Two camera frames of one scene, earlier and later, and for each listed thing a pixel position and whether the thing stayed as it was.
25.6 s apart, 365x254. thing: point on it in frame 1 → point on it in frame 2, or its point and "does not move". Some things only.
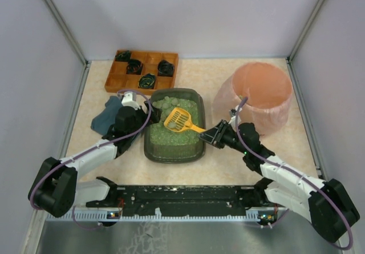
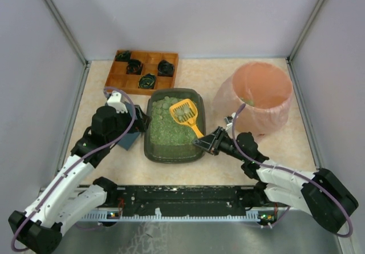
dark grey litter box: [175, 139] does not move
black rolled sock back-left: [123, 56] does not move
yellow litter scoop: [179, 119] → [186, 112]
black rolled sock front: [146, 81] does not move
